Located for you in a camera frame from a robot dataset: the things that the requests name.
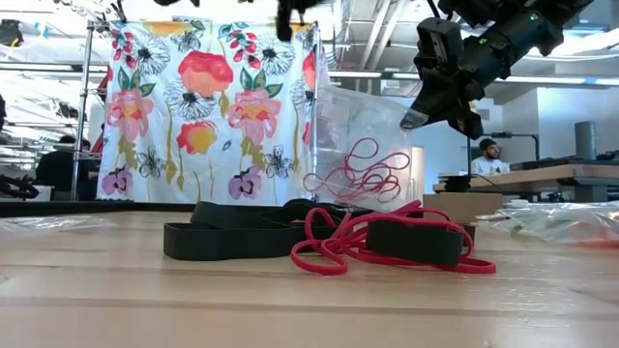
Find wide black rubber band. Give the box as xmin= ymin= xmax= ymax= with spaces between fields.
xmin=289 ymin=197 xmax=476 ymax=266
xmin=162 ymin=221 xmax=339 ymax=262

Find small cardboard box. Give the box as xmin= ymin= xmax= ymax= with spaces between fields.
xmin=423 ymin=192 xmax=504 ymax=223

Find floral print cloth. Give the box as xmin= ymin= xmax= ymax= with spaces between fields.
xmin=96 ymin=18 xmax=320 ymax=204

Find pile of clear plastic bags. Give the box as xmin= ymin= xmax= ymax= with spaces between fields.
xmin=0 ymin=215 xmax=117 ymax=232

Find clear plastic zip bag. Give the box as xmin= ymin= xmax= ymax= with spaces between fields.
xmin=502 ymin=212 xmax=581 ymax=241
xmin=313 ymin=85 xmax=418 ymax=213
xmin=476 ymin=200 xmax=619 ymax=247

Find silver ventilation duct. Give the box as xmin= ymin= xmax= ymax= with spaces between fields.
xmin=521 ymin=23 xmax=619 ymax=69

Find black hanging box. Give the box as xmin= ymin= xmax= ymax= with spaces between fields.
xmin=0 ymin=18 xmax=23 ymax=45

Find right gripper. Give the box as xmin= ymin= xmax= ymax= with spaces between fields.
xmin=399 ymin=16 xmax=512 ymax=140

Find wood-topped grey workbench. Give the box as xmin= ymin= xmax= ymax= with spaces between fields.
xmin=432 ymin=154 xmax=619 ymax=202

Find person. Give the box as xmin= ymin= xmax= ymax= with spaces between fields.
xmin=36 ymin=134 xmax=101 ymax=202
xmin=471 ymin=138 xmax=512 ymax=175

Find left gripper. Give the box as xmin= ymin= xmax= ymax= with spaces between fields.
xmin=275 ymin=0 xmax=330 ymax=43

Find grey cabinet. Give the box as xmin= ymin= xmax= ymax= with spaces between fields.
xmin=574 ymin=120 xmax=597 ymax=160

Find black aluminium table frame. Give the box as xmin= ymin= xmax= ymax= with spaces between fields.
xmin=0 ymin=198 xmax=514 ymax=218

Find white door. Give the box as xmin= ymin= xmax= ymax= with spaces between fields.
xmin=410 ymin=146 xmax=426 ymax=194

